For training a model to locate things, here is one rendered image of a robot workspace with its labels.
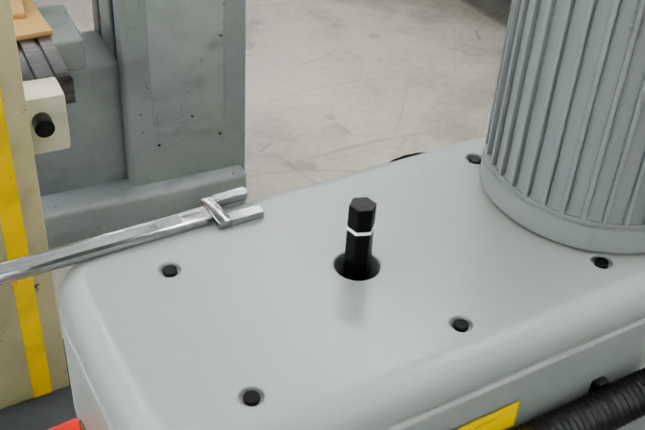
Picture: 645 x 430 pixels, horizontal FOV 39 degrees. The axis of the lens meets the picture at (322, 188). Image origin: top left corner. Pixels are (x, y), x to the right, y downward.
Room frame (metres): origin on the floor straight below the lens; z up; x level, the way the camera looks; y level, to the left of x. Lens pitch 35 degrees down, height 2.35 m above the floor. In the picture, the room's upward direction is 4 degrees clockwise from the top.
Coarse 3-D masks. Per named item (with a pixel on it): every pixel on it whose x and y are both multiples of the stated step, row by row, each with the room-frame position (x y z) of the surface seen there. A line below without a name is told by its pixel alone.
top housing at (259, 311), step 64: (320, 192) 0.65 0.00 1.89; (384, 192) 0.66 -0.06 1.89; (448, 192) 0.66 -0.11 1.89; (128, 256) 0.55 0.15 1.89; (192, 256) 0.55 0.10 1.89; (256, 256) 0.56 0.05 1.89; (320, 256) 0.56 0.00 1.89; (384, 256) 0.57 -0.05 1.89; (448, 256) 0.57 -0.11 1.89; (512, 256) 0.58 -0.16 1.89; (576, 256) 0.58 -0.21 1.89; (640, 256) 0.59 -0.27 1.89; (64, 320) 0.49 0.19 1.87; (128, 320) 0.47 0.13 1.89; (192, 320) 0.48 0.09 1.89; (256, 320) 0.48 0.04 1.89; (320, 320) 0.49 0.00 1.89; (384, 320) 0.49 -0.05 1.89; (448, 320) 0.50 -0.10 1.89; (512, 320) 0.50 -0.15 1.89; (576, 320) 0.52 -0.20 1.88; (640, 320) 0.55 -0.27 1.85; (128, 384) 0.41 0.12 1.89; (192, 384) 0.42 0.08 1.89; (256, 384) 0.42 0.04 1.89; (320, 384) 0.43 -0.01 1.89; (384, 384) 0.43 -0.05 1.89; (448, 384) 0.45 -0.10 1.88; (512, 384) 0.48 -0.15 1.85; (576, 384) 0.52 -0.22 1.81
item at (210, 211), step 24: (240, 192) 0.63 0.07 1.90; (168, 216) 0.59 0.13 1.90; (192, 216) 0.59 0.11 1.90; (216, 216) 0.60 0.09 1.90; (240, 216) 0.60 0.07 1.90; (96, 240) 0.55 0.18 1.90; (120, 240) 0.56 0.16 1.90; (144, 240) 0.56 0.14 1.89; (0, 264) 0.52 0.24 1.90; (24, 264) 0.52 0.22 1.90; (48, 264) 0.52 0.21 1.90; (72, 264) 0.53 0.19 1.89
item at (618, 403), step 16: (592, 384) 0.53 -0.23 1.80; (608, 384) 0.53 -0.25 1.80; (624, 384) 0.52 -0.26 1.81; (640, 384) 0.53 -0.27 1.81; (576, 400) 0.51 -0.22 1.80; (592, 400) 0.50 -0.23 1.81; (608, 400) 0.51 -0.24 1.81; (624, 400) 0.51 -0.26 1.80; (640, 400) 0.51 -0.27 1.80; (544, 416) 0.49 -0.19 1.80; (560, 416) 0.49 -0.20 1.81; (576, 416) 0.49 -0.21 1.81; (592, 416) 0.49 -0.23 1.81; (608, 416) 0.49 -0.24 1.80; (624, 416) 0.50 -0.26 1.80; (640, 416) 0.51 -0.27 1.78
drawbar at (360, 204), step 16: (352, 208) 0.55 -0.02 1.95; (368, 208) 0.55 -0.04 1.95; (352, 224) 0.55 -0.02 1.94; (368, 224) 0.55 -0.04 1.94; (352, 240) 0.55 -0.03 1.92; (368, 240) 0.55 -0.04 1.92; (352, 256) 0.55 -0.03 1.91; (368, 256) 0.55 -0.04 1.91; (352, 272) 0.54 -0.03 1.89; (368, 272) 0.55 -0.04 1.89
